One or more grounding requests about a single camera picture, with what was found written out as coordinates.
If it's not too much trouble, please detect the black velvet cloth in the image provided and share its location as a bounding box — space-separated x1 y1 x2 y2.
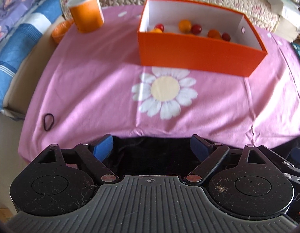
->
103 136 200 177

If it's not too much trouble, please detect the orange white cup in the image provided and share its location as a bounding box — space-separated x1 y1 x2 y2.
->
67 0 105 34

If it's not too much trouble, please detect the orange cardboard box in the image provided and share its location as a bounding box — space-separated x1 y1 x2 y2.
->
137 0 267 77

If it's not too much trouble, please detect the small orange bowl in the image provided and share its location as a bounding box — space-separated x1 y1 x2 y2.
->
51 19 74 44

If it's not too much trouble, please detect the black hair tie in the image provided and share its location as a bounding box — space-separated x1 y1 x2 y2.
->
42 113 55 132

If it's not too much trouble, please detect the red cherry tomato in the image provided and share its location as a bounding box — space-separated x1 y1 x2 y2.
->
154 24 165 32
190 24 202 35
221 33 231 42

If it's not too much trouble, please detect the blue striped bedding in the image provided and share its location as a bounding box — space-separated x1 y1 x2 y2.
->
0 0 63 119

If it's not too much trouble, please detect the pink flower tablecloth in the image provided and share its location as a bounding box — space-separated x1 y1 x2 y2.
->
18 5 300 161

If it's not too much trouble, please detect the small orange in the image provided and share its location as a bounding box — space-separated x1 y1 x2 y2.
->
149 28 163 33
207 29 221 39
178 19 192 34

